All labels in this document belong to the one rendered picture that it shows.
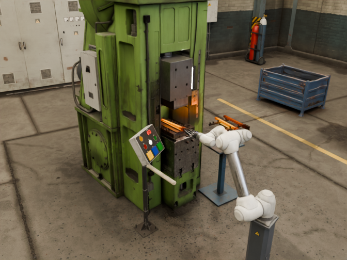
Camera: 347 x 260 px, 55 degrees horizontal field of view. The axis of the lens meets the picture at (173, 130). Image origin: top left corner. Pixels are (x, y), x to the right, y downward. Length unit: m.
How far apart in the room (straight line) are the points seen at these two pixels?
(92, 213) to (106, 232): 0.37
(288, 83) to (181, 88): 3.96
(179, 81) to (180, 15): 0.65
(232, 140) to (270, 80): 4.69
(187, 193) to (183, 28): 1.90
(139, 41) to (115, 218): 2.01
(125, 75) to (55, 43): 4.89
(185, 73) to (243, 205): 1.44
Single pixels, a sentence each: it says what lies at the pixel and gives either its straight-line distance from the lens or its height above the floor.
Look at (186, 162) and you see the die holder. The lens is 3.82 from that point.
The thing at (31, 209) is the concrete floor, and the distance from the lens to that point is 4.42.
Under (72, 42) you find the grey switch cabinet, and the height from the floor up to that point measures 1.06.
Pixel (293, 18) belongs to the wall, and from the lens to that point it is 12.53.
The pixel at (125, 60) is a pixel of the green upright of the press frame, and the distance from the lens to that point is 3.58.
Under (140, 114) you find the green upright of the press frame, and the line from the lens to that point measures 3.43.
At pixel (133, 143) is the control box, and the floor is 1.14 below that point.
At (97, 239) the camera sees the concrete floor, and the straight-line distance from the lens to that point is 3.81.
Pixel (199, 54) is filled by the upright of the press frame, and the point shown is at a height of 1.75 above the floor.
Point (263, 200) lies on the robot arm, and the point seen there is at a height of 0.83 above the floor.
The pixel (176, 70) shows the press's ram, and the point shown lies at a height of 1.67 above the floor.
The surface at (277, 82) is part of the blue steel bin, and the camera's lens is 7.31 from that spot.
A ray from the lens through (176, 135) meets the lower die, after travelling 3.64.
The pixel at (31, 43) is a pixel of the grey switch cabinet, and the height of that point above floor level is 1.11.
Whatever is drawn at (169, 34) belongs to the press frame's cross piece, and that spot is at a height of 2.00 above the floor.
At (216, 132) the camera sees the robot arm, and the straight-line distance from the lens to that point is 3.41.
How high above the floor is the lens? 2.56
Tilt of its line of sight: 25 degrees down
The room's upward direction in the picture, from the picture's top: 1 degrees clockwise
